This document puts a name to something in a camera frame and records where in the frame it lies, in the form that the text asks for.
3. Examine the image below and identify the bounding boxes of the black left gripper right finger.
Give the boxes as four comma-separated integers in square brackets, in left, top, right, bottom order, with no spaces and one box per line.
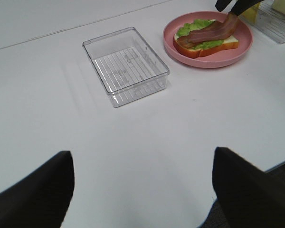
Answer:
[201,147,285,228]

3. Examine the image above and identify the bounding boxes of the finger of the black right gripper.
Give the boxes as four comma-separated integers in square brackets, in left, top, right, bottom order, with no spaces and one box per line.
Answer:
[231,0,263,16]
[215,0,232,12]

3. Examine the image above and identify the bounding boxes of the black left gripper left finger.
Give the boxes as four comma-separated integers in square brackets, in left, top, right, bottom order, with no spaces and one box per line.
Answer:
[0,151,75,228]

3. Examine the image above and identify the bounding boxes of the yellow cheese slice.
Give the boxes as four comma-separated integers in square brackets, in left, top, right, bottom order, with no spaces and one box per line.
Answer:
[241,2,260,24]

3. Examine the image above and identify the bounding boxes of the green lettuce leaf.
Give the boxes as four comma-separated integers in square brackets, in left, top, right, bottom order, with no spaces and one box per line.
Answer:
[174,19,224,50]

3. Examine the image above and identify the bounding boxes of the brown bacon strip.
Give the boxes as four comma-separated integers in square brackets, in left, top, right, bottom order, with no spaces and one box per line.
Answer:
[177,36,203,49]

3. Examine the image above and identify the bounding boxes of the pink round plate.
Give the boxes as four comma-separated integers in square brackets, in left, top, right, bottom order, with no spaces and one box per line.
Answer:
[163,11,253,68]

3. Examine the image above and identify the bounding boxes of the right clear plastic tray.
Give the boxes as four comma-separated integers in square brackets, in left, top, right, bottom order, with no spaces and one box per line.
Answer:
[251,0,285,43]

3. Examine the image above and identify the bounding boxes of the clear plastic tray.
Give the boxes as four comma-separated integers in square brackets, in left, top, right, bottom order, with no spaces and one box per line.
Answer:
[251,0,285,43]
[82,27,170,108]

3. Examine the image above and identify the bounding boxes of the left clear plastic tray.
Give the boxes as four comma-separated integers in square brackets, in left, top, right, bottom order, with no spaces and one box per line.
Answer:
[82,27,170,108]

